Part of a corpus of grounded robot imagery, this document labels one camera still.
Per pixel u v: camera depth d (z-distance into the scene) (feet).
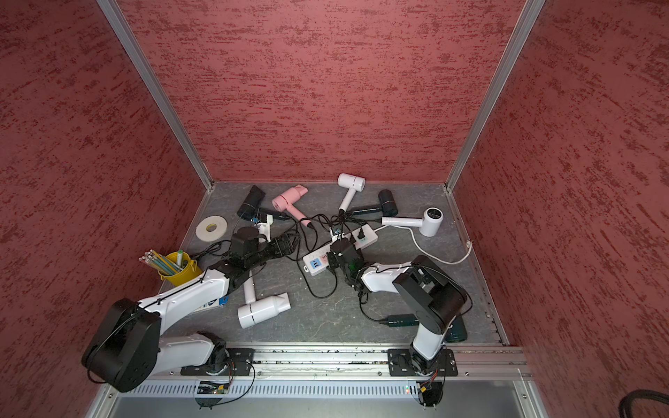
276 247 2.48
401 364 2.43
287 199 3.56
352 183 3.81
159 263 2.60
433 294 1.57
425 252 3.22
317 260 3.04
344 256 2.29
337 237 2.60
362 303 2.80
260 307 2.61
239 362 2.45
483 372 2.51
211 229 3.40
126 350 1.35
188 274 2.71
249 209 3.49
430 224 3.22
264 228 2.53
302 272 3.03
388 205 3.50
